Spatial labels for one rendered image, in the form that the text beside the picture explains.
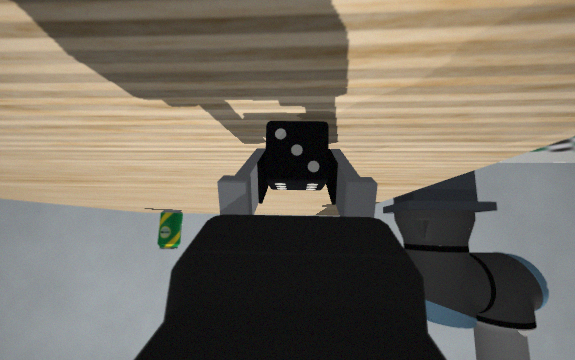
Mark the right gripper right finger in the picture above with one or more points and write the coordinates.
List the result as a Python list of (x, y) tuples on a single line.
[(359, 197)]

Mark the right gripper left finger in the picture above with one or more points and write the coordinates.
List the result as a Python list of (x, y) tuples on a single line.
[(237, 197)]

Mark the black die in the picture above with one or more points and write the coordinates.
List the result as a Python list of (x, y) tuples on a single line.
[(297, 150)]

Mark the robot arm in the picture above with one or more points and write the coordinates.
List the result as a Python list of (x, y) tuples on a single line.
[(442, 280)]

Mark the green can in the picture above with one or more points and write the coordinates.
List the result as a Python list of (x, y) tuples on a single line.
[(169, 230)]

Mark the wooden table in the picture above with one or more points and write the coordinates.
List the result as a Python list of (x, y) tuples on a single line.
[(117, 125)]

